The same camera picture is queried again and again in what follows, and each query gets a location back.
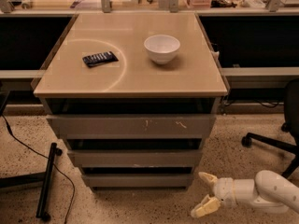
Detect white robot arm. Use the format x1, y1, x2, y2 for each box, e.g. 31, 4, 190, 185
191, 170, 299, 217

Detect black floor cable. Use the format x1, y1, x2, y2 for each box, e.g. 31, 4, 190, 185
0, 114, 77, 224

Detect grey middle drawer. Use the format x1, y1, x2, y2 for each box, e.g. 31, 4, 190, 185
67, 149, 202, 167

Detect black office chair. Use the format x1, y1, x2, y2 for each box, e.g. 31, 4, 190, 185
241, 78, 299, 179

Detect dark snack packet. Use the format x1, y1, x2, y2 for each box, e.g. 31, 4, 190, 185
82, 51, 119, 67

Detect grey drawer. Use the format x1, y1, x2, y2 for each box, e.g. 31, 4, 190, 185
67, 149, 202, 167
81, 174, 193, 188
47, 114, 216, 139

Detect grey drawer cabinet beige top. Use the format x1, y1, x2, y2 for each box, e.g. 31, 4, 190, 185
30, 12, 231, 192

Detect grey bottom drawer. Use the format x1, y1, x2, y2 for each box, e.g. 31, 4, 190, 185
81, 174, 193, 188

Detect grey top drawer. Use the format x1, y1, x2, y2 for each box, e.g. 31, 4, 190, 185
47, 114, 216, 139

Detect white ceramic bowl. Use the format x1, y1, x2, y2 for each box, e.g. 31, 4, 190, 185
144, 35, 180, 64

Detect black stand base with wheels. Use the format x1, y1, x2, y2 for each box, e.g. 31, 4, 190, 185
0, 143, 63, 222

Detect long background workbench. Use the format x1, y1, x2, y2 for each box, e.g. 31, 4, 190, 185
0, 0, 299, 114

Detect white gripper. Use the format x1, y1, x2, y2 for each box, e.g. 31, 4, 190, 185
191, 172, 236, 217

